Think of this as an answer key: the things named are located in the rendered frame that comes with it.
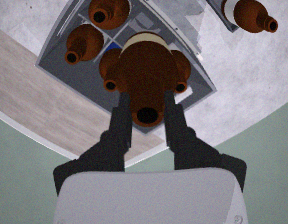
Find brown glass bottle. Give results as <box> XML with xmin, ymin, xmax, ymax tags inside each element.
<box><xmin>88</xmin><ymin>0</ymin><xmax>132</xmax><ymax>30</ymax></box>
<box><xmin>114</xmin><ymin>31</ymin><xmax>179</xmax><ymax>127</ymax></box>
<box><xmin>169</xmin><ymin>44</ymin><xmax>191</xmax><ymax>94</ymax></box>
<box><xmin>221</xmin><ymin>0</ymin><xmax>278</xmax><ymax>33</ymax></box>
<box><xmin>99</xmin><ymin>42</ymin><xmax>122</xmax><ymax>92</ymax></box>
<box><xmin>65</xmin><ymin>21</ymin><xmax>108</xmax><ymax>65</ymax></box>

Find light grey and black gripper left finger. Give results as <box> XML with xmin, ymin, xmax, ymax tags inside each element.
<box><xmin>53</xmin><ymin>92</ymin><xmax>133</xmax><ymax>196</ymax></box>

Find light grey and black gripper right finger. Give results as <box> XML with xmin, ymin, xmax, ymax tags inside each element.
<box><xmin>164</xmin><ymin>90</ymin><xmax>247</xmax><ymax>193</ymax></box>

